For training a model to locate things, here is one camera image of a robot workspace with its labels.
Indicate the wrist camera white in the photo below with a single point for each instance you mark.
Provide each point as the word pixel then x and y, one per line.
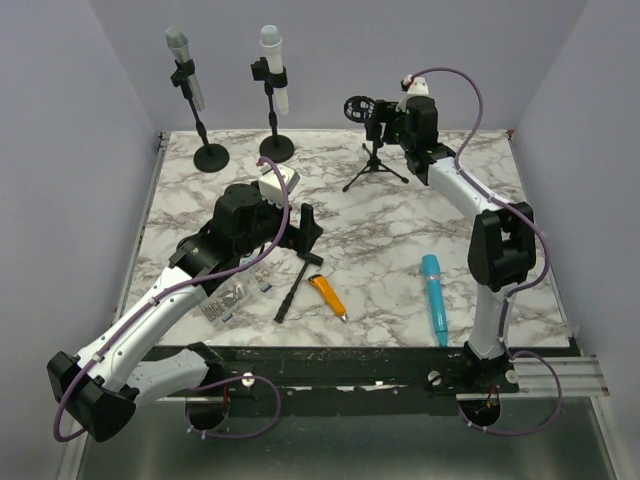
pixel 412 87
pixel 270 187

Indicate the grey microphone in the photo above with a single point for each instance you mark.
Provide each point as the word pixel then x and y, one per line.
pixel 179 46

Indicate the blue microphone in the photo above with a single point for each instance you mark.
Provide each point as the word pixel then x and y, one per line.
pixel 432 276

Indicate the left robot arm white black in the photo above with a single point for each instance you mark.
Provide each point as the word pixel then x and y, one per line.
pixel 100 386

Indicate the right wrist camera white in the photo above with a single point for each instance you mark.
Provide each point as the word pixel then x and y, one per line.
pixel 412 87

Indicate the black front mounting rail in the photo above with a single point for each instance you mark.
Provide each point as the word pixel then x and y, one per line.
pixel 333 381

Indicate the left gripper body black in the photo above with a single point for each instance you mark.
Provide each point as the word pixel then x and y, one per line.
pixel 270 222

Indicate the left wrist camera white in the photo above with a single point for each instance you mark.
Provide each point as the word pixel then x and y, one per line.
pixel 270 187

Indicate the middle black round-base stand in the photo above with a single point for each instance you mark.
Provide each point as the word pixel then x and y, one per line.
pixel 279 148

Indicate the black hammer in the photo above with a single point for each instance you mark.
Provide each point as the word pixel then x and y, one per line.
pixel 309 259

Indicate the black tripod shock-mount stand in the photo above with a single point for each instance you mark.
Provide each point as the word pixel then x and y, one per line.
pixel 372 165

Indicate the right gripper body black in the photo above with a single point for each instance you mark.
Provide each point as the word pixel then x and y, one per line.
pixel 395 130

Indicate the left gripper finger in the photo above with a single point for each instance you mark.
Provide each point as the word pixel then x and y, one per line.
pixel 302 243
pixel 309 229

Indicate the orange utility knife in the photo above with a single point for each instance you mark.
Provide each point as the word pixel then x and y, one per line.
pixel 322 285

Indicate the aluminium frame profile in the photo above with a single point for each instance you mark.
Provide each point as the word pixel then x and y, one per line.
pixel 578 377

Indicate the clear plastic screw box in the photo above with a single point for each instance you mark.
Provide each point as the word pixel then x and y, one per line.
pixel 234 293

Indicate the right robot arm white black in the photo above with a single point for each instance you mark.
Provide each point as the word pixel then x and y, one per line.
pixel 502 249

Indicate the white microphone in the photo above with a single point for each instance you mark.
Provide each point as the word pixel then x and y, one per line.
pixel 271 42

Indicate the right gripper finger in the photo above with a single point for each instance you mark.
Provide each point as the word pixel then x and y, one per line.
pixel 375 132
pixel 384 112

